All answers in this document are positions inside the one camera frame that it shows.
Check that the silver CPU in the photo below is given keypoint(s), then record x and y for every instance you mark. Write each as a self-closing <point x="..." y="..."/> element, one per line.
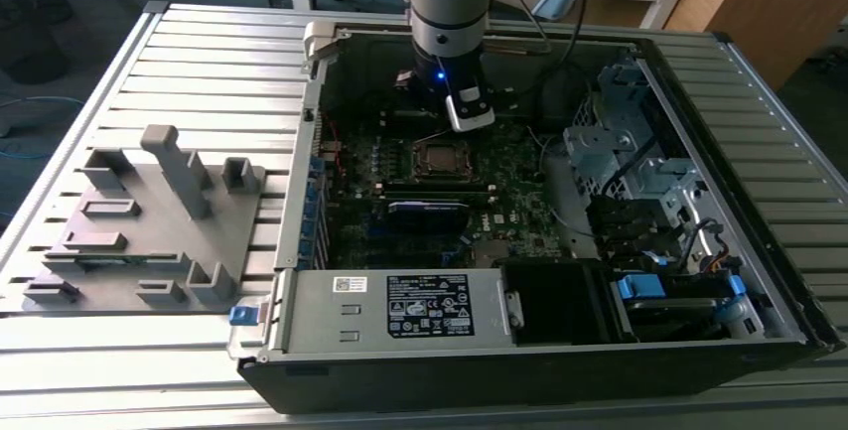
<point x="444" y="159"/>

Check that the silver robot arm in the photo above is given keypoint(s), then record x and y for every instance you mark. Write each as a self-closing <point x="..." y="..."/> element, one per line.
<point x="451" y="3"/>

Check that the CPU socket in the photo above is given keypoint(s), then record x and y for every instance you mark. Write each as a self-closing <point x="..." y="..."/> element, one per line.
<point x="419" y="178"/>

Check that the grey plastic case latch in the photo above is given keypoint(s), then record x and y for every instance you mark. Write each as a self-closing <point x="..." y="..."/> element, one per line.
<point x="317" y="38"/>

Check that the green motherboard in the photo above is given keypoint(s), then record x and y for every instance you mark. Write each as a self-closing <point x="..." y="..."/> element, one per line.
<point x="523" y="201"/>

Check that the silver metal drive cage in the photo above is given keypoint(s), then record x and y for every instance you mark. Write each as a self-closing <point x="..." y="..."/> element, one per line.
<point x="596" y="152"/>

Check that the black graphics card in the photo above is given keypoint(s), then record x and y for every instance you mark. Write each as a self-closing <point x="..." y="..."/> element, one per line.
<point x="424" y="229"/>

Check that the silver chipset heat sink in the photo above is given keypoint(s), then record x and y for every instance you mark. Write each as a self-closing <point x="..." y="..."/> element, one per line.
<point x="491" y="252"/>

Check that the silver power supply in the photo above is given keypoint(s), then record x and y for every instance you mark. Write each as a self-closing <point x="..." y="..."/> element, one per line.
<point x="317" y="311"/>

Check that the grey parts rack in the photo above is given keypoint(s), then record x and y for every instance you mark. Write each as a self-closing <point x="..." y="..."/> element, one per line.
<point x="165" y="231"/>

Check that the hard disk blue carrier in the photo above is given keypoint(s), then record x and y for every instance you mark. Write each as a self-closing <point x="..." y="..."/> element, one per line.
<point x="639" y="286"/>

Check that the blue plastic latch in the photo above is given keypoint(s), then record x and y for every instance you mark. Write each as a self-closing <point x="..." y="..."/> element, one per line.
<point x="240" y="316"/>

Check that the wooden cabinet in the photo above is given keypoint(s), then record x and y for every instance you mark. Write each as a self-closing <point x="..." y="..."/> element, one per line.
<point x="781" y="13"/>

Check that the green RAM stick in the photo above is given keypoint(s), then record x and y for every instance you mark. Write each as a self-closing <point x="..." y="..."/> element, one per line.
<point x="109" y="260"/>

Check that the black bag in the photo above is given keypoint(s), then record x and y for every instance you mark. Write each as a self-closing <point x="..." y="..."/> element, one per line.
<point x="33" y="42"/>

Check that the black PC case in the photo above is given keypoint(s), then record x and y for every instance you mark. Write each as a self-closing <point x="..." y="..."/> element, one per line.
<point x="529" y="380"/>

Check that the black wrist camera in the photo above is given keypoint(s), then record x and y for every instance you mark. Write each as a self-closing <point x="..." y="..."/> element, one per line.
<point x="404" y="78"/>

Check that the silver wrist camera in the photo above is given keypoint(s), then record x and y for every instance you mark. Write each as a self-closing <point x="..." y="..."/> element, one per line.
<point x="472" y="109"/>

